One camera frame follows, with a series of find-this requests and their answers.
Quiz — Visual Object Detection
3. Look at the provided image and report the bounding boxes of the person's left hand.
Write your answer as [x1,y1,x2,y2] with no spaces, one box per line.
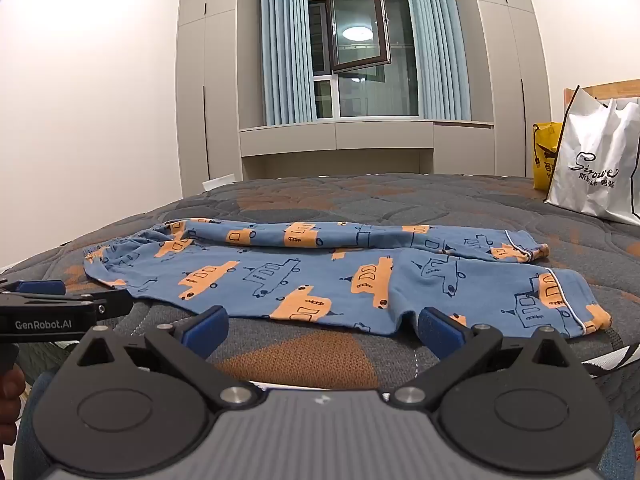
[0,363,27,447]

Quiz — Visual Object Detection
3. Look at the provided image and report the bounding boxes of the yellow shopping bag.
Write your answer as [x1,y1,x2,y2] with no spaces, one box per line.
[530,121,567,192]

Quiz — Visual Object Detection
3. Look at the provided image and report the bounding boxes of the beige built-in wardrobe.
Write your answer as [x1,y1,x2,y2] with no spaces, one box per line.
[464,0,554,179]
[175,0,263,199]

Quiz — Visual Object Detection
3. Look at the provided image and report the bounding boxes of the beige window seat cabinet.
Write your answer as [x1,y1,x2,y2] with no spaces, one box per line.
[238,119,497,179]

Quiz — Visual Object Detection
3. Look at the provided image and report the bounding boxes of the white shopping bag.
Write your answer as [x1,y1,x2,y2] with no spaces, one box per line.
[543,85,640,226]

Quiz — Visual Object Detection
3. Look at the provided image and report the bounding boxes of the blue car-print pants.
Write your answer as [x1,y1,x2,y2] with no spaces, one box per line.
[82,217,613,339]

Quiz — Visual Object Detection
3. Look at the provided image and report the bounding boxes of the person's right leg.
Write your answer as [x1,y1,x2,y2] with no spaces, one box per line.
[611,410,640,480]

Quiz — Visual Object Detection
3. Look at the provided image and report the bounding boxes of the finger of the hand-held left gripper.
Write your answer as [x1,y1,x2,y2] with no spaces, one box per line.
[0,279,67,298]
[65,293,135,320]

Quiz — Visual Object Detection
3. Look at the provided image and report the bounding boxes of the person's leg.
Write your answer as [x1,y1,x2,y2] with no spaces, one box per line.
[611,410,640,480]
[17,369,67,480]

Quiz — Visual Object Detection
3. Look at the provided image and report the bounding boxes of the light blue curtain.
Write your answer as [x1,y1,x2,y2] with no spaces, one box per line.
[258,0,318,127]
[402,0,472,122]

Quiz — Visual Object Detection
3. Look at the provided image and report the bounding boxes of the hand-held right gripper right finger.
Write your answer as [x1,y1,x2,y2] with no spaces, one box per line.
[387,306,586,411]

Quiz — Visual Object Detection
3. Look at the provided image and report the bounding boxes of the person's left leg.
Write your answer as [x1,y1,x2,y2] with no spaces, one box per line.
[17,369,67,480]

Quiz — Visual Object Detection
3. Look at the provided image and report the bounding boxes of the open brown-framed window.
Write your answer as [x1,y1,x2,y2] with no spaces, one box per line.
[307,0,419,121]

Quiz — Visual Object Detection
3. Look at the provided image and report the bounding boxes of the grey and orange quilted mattress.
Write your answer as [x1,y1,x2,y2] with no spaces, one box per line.
[0,174,640,411]

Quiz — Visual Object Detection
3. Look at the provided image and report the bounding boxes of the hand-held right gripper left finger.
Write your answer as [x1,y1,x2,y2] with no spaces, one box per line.
[60,305,263,411]

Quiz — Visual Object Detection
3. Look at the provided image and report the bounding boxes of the wooden headboard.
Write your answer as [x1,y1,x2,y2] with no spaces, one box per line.
[563,78,640,112]

